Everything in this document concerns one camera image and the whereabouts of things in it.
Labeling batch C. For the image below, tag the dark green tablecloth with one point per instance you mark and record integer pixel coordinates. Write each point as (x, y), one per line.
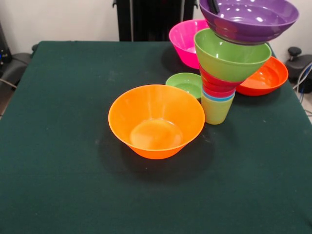
(73, 190)

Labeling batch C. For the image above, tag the large orange bowl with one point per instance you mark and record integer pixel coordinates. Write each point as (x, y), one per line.
(156, 114)

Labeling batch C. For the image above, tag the small red bowl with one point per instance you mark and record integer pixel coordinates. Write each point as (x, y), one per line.
(214, 81)

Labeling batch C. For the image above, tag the large green bowl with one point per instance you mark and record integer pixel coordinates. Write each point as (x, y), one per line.
(229, 69)

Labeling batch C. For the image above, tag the red cup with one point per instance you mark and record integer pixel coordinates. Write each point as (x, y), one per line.
(217, 93)

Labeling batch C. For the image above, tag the blue cup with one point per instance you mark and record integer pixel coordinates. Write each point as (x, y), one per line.
(207, 95)

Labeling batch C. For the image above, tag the pink bowl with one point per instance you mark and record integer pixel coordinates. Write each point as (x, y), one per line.
(182, 41)

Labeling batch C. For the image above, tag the small green bowl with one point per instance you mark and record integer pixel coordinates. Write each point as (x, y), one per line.
(185, 84)

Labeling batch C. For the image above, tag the red-orange bowl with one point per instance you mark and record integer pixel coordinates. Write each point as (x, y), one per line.
(265, 80)

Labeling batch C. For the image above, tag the purple bowl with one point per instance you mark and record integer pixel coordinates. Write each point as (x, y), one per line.
(248, 29)

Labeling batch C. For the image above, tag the black table clamp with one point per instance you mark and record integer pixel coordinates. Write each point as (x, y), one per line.
(35, 47)

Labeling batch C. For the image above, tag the black equipment with knob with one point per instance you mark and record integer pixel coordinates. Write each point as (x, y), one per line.
(301, 67)

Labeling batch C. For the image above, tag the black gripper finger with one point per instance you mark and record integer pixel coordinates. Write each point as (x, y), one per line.
(214, 5)

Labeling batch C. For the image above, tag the black electronics box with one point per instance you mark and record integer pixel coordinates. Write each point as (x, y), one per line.
(4, 53)

